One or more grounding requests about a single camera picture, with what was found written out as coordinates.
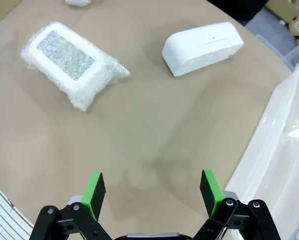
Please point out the white slatted panel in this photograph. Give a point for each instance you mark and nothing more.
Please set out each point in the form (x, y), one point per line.
(4, 215)

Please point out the brown cardboard carton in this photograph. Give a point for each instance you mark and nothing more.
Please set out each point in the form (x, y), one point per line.
(282, 8)

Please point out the bare white digital clock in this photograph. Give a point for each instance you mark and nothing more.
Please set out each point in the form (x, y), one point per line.
(202, 50)

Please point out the opaque bubble-wrapped clock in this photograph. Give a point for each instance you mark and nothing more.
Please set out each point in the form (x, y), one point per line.
(77, 2)

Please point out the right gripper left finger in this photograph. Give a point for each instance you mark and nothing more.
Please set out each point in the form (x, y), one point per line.
(89, 200)

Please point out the person in black shirt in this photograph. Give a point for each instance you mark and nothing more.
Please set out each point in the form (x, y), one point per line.
(239, 7)

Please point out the bubble-wrapped clock showing display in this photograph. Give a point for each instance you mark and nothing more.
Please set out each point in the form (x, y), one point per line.
(64, 57)

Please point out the clear plastic bin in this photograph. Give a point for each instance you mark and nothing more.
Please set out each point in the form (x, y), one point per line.
(277, 150)

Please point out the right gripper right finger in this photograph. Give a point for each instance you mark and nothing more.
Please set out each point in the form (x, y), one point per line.
(212, 195)

